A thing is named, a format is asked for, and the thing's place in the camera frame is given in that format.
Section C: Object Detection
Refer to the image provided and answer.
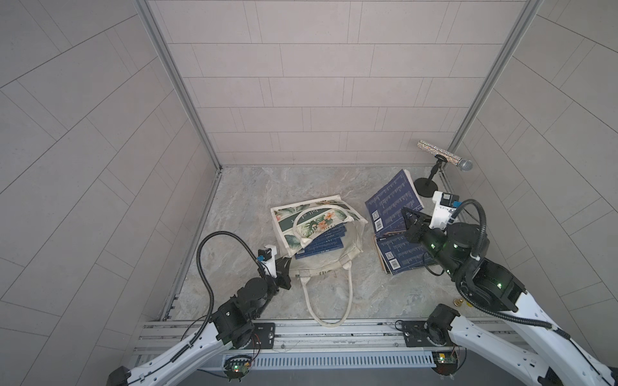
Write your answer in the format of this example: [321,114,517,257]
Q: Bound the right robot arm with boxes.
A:
[402,192,617,385]

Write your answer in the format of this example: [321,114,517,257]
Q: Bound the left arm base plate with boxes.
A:
[233,323,276,351]

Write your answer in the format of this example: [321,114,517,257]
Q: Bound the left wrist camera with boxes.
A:
[257,244,278,278]

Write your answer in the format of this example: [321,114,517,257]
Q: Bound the left circuit board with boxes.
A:
[223,355,253,381]

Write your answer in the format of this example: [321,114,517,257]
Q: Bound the stack of blue books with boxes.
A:
[295,224,347,259]

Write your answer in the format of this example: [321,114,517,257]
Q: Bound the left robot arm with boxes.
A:
[106,231,291,385]

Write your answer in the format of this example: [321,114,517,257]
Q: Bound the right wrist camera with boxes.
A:
[429,191,461,231]

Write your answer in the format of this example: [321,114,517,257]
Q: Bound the black microphone stand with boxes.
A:
[414,154,447,198]

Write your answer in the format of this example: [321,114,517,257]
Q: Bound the aluminium mounting rail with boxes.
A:
[129,317,484,372]

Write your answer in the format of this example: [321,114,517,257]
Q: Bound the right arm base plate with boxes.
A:
[394,320,453,347]

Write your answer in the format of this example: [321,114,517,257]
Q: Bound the right circuit board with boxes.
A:
[432,352,459,376]

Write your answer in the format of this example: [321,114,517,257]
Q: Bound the floral canvas tote bag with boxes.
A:
[270,195,369,328]

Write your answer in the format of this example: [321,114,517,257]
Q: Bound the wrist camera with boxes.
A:
[257,244,278,278]
[429,191,461,231]

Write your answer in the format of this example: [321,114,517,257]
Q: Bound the circuit board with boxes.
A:
[432,352,459,376]
[223,355,253,381]

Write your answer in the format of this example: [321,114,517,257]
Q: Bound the glitter microphone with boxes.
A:
[417,140,474,171]

